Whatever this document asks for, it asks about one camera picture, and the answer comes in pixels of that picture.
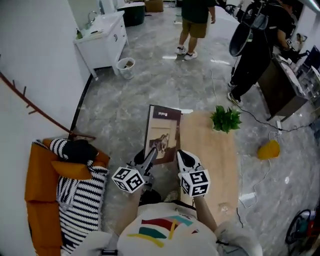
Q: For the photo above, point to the white sink cabinet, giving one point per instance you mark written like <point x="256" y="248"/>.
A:
<point x="102" y="42"/>

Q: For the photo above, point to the brown wooden coat rack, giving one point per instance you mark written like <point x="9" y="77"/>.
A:
<point x="37" y="110"/>

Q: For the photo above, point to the white power strip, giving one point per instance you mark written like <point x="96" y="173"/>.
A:
<point x="278" y="125"/>

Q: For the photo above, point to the oval wooden table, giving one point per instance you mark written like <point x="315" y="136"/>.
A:
<point x="207" y="162"/>

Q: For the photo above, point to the orange pillow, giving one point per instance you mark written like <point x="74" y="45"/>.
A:
<point x="72" y="170"/>

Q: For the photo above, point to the green potted plant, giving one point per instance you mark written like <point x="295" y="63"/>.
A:
<point x="226" y="120"/>

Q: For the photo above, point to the brown photo book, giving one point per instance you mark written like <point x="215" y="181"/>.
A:
<point x="162" y="130"/>

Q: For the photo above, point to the white wastebasket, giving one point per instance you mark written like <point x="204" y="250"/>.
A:
<point x="125" y="68"/>

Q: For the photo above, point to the person's right forearm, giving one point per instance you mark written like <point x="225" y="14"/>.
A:
<point x="203" y="212"/>

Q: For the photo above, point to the dark green bin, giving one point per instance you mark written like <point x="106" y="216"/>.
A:
<point x="132" y="15"/>

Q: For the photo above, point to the black striped pillow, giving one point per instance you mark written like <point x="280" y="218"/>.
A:
<point x="75" y="150"/>

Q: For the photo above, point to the black shorts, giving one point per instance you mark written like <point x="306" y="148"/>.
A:
<point x="151" y="197"/>

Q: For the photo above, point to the white printed t-shirt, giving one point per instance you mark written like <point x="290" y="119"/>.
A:
<point x="162" y="245"/>

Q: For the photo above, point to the person's left forearm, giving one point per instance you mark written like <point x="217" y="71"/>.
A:
<point x="132" y="200"/>

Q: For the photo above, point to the yellow bag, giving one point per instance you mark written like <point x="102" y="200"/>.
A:
<point x="268" y="150"/>

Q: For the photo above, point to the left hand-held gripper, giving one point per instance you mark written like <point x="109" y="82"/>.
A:
<point x="127" y="180"/>

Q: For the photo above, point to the teal vacuum cleaner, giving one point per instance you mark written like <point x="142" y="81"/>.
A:
<point x="303" y="227"/>

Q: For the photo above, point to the black white striped blanket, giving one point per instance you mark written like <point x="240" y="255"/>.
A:
<point x="82" y="200"/>

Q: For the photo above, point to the cardboard box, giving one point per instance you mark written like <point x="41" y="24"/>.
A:
<point x="153" y="5"/>

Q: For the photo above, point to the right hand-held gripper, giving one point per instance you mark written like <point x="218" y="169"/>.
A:
<point x="197" y="182"/>

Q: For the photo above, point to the black backpack device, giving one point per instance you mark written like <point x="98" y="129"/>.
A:
<point x="240" y="42"/>

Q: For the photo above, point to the orange sofa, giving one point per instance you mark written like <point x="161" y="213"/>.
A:
<point x="40" y="175"/>

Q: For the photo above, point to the dark wooden desk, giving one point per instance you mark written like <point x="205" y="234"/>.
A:
<point x="277" y="95"/>

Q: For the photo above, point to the clear glass cup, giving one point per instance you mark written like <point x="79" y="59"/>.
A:
<point x="223" y="208"/>

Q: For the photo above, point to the chrome faucet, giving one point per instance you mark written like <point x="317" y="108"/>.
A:
<point x="91" y="17"/>

